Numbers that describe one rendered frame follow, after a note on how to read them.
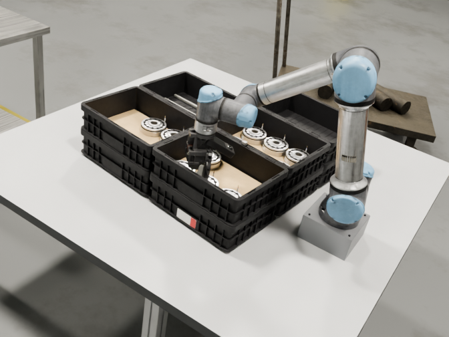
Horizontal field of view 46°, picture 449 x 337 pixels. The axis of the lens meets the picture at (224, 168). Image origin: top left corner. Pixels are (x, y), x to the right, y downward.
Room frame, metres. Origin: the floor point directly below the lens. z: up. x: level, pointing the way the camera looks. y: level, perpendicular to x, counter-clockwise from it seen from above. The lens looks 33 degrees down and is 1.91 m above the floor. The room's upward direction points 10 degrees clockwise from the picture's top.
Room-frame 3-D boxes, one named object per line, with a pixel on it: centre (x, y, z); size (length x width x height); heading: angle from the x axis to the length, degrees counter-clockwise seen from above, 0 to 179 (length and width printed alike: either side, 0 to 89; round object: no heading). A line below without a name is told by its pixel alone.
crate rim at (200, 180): (1.58, 0.02, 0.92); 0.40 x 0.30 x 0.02; 56
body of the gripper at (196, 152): (1.54, 0.09, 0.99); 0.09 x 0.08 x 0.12; 107
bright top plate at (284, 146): (1.89, -0.19, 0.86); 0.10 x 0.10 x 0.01
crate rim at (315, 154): (1.83, -0.15, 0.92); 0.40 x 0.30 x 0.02; 56
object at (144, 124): (1.86, 0.31, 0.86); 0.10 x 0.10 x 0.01
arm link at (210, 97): (1.54, 0.08, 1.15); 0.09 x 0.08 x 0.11; 76
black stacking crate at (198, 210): (1.58, 0.02, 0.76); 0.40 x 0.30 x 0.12; 56
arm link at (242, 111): (1.54, -0.02, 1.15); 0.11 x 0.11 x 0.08; 76
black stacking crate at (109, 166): (1.81, 0.35, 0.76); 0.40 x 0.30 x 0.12; 56
